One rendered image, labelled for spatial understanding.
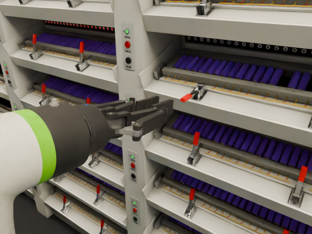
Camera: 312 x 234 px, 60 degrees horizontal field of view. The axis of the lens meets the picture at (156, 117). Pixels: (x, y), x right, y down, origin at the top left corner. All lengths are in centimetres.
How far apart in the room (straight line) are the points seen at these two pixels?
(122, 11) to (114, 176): 59
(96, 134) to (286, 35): 39
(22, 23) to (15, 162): 106
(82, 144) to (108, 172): 73
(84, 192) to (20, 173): 101
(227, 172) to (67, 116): 51
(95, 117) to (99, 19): 49
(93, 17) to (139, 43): 18
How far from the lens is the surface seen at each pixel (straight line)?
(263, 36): 60
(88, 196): 129
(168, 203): 94
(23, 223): 175
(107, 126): 39
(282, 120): 63
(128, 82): 79
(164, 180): 96
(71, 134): 34
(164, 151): 83
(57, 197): 161
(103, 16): 82
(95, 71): 92
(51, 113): 35
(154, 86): 76
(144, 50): 74
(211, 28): 63
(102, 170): 110
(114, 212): 120
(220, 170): 77
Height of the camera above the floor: 117
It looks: 26 degrees down
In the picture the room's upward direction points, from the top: straight up
